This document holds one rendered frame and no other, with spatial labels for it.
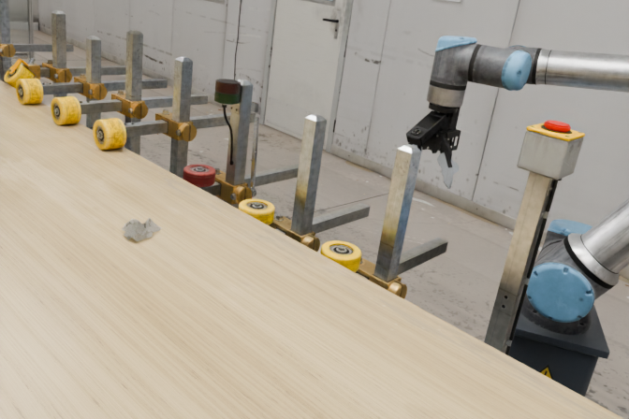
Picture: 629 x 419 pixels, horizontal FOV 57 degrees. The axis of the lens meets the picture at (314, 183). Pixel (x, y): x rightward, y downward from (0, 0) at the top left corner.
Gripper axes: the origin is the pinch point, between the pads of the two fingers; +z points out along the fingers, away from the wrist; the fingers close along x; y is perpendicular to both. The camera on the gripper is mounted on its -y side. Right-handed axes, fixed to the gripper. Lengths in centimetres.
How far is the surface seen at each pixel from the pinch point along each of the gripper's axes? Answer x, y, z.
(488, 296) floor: 34, 129, 94
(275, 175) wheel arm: 36.8, -18.3, 8.5
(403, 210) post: -18.4, -32.8, -4.9
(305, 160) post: 8.0, -35.6, -7.4
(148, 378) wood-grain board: -26, -92, 4
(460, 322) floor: 28, 96, 94
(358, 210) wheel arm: 12.4, -8.8, 11.8
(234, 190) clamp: 30.6, -37.3, 7.7
